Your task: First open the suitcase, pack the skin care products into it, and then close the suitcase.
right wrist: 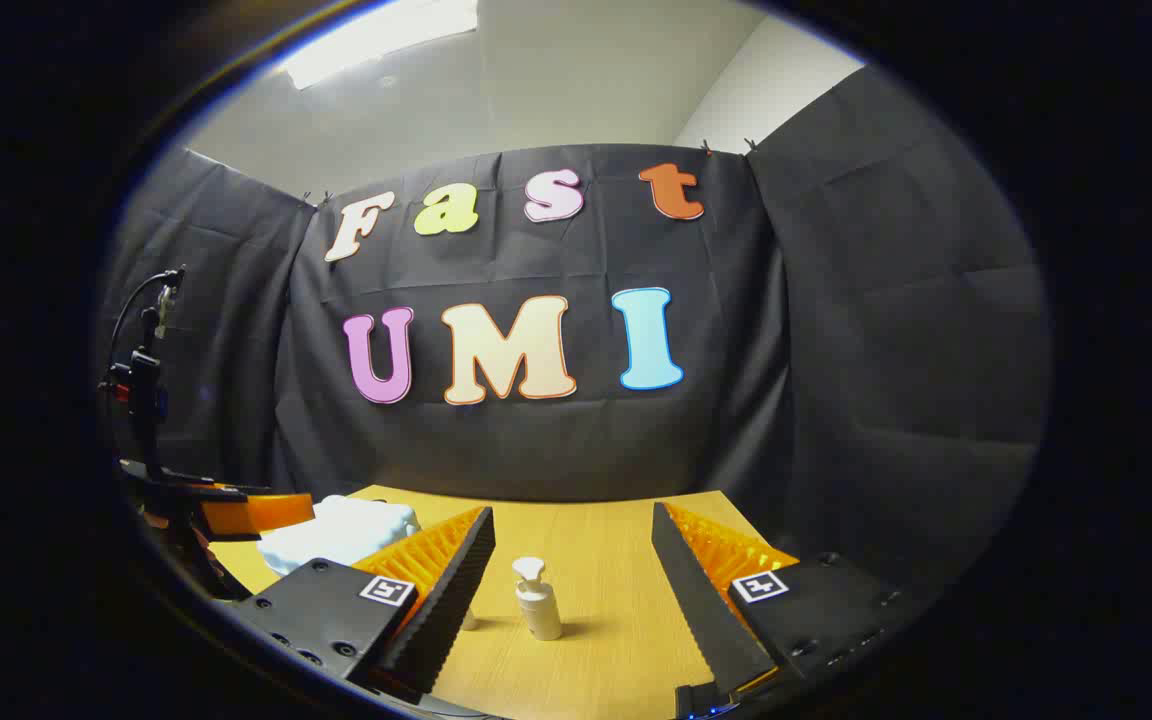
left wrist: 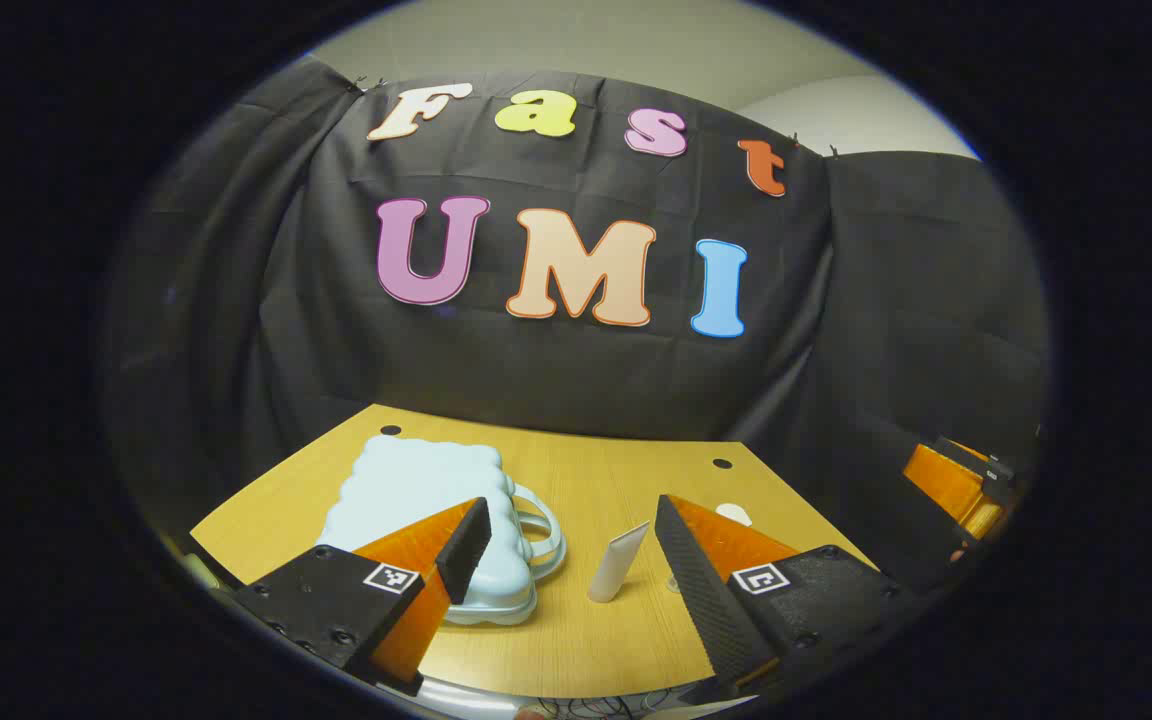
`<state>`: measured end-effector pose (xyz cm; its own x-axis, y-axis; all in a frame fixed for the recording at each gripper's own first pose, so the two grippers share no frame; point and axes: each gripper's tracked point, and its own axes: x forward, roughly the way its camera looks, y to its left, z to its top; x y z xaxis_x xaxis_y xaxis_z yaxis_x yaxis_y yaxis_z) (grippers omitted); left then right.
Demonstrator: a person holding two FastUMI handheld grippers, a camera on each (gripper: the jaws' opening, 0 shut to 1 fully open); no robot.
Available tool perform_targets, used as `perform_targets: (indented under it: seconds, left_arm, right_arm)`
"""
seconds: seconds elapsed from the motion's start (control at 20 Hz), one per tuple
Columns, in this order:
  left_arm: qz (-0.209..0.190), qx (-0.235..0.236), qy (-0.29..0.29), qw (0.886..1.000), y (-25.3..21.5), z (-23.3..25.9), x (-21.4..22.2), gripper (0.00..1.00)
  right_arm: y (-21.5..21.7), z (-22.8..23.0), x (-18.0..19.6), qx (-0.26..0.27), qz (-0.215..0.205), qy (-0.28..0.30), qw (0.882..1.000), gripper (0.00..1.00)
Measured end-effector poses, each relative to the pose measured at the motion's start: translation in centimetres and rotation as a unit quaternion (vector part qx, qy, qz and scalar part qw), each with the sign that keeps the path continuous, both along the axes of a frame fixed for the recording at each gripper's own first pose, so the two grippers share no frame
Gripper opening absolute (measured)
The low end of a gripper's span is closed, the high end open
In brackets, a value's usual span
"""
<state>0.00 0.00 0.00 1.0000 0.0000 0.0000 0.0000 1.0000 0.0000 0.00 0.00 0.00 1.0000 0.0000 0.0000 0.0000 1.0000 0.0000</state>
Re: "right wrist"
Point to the white pump bottle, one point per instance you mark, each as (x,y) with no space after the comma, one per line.
(541,610)

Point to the light blue suitcase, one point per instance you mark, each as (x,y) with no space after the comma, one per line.
(336,535)

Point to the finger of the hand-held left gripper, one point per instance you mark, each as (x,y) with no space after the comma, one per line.
(266,512)

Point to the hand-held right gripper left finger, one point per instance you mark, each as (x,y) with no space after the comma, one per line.
(446,610)

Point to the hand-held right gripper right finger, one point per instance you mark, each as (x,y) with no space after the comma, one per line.
(706,610)

